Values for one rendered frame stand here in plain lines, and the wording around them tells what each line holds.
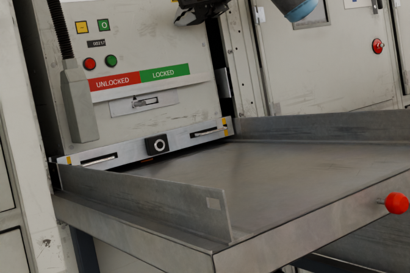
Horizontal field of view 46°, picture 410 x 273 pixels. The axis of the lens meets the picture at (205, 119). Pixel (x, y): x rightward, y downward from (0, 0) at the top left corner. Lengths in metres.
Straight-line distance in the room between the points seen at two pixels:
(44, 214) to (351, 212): 0.43
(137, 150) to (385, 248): 0.66
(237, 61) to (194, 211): 0.87
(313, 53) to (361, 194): 0.95
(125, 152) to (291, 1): 0.57
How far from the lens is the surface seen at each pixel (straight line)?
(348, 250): 1.29
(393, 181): 0.82
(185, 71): 1.40
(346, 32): 1.79
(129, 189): 0.83
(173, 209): 0.70
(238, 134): 1.47
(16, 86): 0.56
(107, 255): 1.27
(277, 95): 1.53
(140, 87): 1.28
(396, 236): 1.18
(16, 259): 1.19
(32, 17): 1.29
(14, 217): 1.19
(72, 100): 1.14
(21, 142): 0.56
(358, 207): 0.76
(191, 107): 1.40
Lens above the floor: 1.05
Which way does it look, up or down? 5 degrees down
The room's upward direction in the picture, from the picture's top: 11 degrees counter-clockwise
